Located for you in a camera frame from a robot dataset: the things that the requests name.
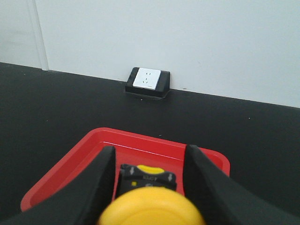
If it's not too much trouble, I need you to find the white socket black housing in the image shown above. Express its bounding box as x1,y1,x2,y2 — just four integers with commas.
125,67,171,98

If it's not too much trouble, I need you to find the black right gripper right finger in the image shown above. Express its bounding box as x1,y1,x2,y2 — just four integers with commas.
184,145,300,225

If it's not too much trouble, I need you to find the red plastic tray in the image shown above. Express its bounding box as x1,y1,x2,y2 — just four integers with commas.
20,127,231,213

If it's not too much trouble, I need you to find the yellow mushroom push button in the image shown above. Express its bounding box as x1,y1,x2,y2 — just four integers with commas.
97,164,206,225

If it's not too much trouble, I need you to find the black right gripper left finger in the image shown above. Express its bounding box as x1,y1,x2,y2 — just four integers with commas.
2,146,116,225

